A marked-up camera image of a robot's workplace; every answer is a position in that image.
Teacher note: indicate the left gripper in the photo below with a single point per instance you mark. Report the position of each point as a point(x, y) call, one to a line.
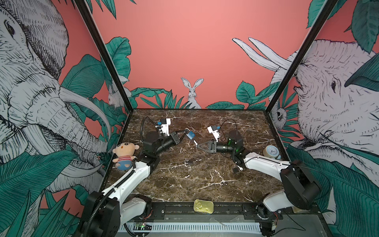
point(175, 138)

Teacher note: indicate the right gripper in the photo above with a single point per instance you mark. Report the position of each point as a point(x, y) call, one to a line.
point(213, 149)

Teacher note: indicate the grey padlock with key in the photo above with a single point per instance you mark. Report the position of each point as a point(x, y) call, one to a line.
point(189, 162)

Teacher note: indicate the black padlock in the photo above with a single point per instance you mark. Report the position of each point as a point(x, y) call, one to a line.
point(237, 169)

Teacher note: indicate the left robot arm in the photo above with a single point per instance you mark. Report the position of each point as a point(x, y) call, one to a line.
point(107, 210)

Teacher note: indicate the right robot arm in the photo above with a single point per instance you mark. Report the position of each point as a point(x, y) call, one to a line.
point(300, 188)

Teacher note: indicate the gold tin can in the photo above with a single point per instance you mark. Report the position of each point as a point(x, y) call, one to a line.
point(203, 206)

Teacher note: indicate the plush doll toy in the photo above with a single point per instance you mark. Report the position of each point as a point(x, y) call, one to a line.
point(124, 155)

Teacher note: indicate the small round clock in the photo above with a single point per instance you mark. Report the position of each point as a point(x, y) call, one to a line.
point(272, 152)

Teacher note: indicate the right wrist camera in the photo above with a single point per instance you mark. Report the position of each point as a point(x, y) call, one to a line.
point(215, 131)

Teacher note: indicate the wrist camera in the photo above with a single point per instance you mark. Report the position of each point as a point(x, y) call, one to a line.
point(163, 126)
point(215, 131)

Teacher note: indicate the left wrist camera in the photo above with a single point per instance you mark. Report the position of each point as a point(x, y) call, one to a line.
point(163, 126)

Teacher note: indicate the white perforated rail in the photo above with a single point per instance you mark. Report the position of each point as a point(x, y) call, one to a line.
point(175, 227)

